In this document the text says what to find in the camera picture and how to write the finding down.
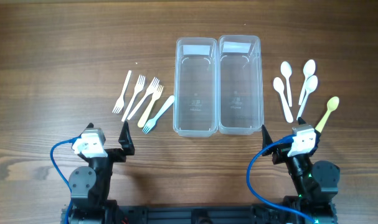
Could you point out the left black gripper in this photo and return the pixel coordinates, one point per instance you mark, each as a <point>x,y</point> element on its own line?
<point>120,155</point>

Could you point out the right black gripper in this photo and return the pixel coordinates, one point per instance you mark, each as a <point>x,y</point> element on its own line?
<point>280,152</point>

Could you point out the yellow plastic spoon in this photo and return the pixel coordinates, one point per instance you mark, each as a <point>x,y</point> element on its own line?
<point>332,105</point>

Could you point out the white plastic fork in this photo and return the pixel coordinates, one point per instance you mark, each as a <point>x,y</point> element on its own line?
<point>119,105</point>
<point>138,88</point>
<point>150,90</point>

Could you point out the yellow plastic fork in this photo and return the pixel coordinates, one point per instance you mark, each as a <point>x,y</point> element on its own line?
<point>156,95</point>

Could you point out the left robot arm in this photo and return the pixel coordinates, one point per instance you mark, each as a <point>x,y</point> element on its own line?
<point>90,185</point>

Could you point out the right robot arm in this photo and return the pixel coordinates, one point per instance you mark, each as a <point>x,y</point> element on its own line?
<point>315,183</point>

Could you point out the right clear plastic container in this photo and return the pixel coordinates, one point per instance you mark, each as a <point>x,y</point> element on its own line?
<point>241,85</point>

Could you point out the clear plastic container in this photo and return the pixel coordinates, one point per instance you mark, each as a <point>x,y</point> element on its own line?
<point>195,87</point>
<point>241,85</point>

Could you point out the left clear plastic container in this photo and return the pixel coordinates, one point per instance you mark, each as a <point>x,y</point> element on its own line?
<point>195,87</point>

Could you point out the light blue plastic fork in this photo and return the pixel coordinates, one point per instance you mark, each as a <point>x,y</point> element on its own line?
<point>150,124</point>

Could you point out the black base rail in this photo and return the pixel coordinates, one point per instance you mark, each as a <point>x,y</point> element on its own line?
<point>256,214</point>

